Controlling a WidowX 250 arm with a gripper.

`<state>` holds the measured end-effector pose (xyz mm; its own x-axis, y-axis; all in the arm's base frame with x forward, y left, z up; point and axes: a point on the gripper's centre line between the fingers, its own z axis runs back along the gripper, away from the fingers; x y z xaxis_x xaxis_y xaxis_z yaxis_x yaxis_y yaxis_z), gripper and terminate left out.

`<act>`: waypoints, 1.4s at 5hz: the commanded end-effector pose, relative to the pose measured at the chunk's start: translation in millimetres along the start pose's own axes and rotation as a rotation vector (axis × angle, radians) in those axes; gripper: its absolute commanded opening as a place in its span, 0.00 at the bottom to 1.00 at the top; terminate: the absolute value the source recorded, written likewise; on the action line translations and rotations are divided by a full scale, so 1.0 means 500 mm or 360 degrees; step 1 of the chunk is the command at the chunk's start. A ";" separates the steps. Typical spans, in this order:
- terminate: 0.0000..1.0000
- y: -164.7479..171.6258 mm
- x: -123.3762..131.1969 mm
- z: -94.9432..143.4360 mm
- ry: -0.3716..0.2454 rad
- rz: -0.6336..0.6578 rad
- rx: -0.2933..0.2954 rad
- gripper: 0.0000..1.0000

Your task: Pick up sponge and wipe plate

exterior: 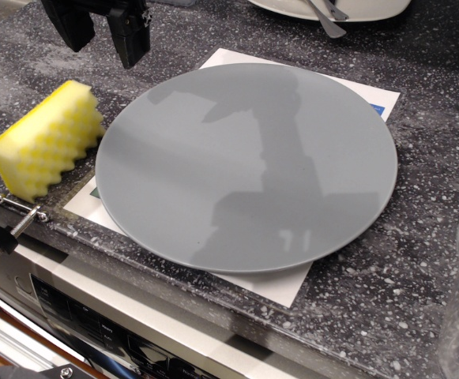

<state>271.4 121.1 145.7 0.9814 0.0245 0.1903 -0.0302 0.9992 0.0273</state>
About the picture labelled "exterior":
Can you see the silver fork handle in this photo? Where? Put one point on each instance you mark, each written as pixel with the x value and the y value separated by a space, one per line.
pixel 334 11

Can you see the grey round plate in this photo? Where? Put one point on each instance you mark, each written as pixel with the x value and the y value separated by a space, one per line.
pixel 246 168

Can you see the white paper sheet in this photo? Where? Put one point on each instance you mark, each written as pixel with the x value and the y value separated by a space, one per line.
pixel 280 287

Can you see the silver spoon handle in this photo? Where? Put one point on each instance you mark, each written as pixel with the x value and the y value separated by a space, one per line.
pixel 332 30

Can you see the white dishwasher control panel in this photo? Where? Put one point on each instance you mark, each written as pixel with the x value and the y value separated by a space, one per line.
pixel 125 333

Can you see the yellow wavy sponge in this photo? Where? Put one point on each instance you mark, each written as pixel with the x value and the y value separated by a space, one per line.
pixel 49 139

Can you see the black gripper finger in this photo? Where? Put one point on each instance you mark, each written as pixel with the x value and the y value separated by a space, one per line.
pixel 130 30
pixel 72 20

